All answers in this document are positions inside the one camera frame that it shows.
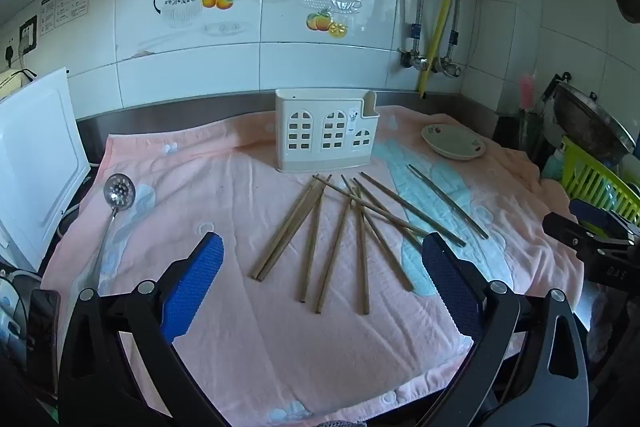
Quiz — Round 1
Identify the white fruit-print dish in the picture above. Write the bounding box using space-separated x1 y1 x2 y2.
421 123 487 162

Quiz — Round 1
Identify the metal wok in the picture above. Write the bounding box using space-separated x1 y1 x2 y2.
542 72 637 160

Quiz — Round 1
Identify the dark brush holder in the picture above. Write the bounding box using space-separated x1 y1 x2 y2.
517 107 547 158

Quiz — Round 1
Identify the black wall socket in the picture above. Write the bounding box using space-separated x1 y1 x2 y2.
19 14 39 56

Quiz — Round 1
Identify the instruction wall label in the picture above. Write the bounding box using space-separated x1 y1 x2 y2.
39 0 92 36

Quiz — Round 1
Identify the person's right hand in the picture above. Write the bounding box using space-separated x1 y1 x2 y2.
586 284 631 363

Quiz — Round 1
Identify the white power strip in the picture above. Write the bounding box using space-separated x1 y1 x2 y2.
0 274 28 358

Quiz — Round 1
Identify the white cutting board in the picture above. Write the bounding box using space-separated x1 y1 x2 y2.
0 67 92 273

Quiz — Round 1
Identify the yellow gas hose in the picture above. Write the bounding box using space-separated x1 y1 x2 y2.
416 0 472 100

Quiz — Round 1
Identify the teal bottle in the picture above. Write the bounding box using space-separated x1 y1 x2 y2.
541 149 567 182

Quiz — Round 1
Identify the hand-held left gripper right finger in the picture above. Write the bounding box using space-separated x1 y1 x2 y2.
421 232 591 427

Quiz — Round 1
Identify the white cable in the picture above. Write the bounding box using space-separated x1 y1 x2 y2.
57 177 93 238

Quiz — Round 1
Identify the metal water valve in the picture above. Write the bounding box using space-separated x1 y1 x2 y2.
398 48 431 70
431 56 463 78

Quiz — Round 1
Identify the white appliance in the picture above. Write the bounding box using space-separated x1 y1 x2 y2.
0 69 38 102

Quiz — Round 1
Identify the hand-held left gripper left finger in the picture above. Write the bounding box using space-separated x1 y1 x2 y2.
57 231 226 427

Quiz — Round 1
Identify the white plastic utensil holder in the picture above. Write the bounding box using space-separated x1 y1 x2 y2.
275 88 379 172

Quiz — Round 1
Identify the pink towel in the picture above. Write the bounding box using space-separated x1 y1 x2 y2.
40 104 586 427

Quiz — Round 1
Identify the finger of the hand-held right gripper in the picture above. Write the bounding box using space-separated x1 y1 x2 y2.
542 212 640 258
569 198 640 235

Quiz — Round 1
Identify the green plastic basket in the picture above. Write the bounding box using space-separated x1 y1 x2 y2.
560 136 640 228

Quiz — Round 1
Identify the pink brush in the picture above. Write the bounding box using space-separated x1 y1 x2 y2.
519 74 536 112

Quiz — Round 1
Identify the metal slotted spoon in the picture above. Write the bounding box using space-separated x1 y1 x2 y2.
87 173 137 290

